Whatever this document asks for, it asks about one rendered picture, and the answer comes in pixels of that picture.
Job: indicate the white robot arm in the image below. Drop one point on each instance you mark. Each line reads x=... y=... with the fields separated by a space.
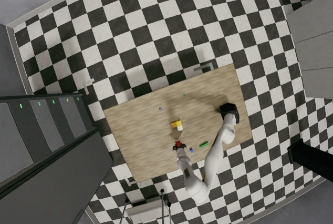
x=199 y=189

